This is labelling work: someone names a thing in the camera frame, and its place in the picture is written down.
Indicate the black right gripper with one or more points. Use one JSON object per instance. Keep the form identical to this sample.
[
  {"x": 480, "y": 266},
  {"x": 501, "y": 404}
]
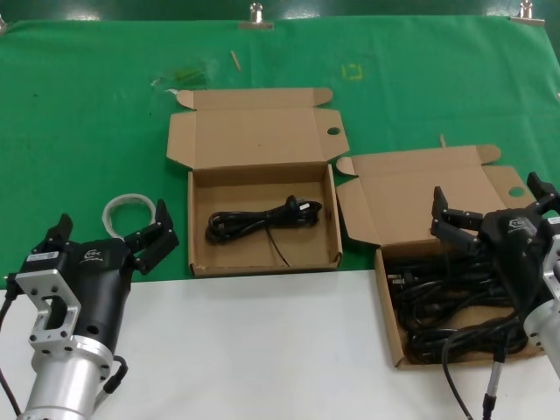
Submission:
[{"x": 516, "y": 256}]

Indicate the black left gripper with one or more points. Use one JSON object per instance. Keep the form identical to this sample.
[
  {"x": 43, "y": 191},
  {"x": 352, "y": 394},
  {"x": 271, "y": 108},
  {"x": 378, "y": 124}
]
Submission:
[{"x": 100, "y": 280}]

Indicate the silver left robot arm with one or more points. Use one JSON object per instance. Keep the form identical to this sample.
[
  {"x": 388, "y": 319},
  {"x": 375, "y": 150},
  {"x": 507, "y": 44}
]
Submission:
[{"x": 61, "y": 385}]

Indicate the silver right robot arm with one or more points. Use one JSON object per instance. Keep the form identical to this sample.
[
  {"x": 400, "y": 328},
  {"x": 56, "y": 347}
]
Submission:
[{"x": 544, "y": 328}]

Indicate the open cardboard box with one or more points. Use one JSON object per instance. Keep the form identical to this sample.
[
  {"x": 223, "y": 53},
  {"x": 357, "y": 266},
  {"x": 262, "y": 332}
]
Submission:
[
  {"x": 262, "y": 131},
  {"x": 415, "y": 184}
]

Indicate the clear tape roll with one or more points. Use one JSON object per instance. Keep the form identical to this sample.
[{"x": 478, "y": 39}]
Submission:
[{"x": 107, "y": 214}]

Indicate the green table cloth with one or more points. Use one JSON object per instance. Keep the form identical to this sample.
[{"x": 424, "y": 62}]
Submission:
[{"x": 87, "y": 131}]

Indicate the clear plastic wrapper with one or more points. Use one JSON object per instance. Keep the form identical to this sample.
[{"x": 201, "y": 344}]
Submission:
[{"x": 188, "y": 72}]

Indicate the silver binder clip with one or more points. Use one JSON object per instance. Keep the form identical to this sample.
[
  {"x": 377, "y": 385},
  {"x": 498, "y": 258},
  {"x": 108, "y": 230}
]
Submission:
[
  {"x": 256, "y": 24},
  {"x": 527, "y": 19}
]

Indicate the small wooden stick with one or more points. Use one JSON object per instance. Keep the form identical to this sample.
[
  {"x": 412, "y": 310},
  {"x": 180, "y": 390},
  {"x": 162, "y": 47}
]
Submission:
[{"x": 235, "y": 60}]

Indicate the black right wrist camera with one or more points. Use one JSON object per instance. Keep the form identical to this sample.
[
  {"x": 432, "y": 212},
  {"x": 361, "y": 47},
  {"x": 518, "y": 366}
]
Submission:
[{"x": 554, "y": 220}]

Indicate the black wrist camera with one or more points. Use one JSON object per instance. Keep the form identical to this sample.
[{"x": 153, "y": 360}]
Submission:
[
  {"x": 41, "y": 258},
  {"x": 554, "y": 220}
]

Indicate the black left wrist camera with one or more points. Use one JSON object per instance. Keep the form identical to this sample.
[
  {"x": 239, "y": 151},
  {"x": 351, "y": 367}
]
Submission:
[{"x": 41, "y": 258}]

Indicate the silver left camera bracket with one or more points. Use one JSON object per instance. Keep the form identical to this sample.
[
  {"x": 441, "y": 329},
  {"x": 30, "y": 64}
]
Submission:
[{"x": 44, "y": 280}]

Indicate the silver camera bracket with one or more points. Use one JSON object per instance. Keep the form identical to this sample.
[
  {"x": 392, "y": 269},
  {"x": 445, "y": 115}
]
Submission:
[
  {"x": 553, "y": 271},
  {"x": 44, "y": 280}
]

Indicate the silver right camera bracket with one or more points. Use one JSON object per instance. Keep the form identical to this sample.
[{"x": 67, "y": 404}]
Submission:
[{"x": 553, "y": 271}]

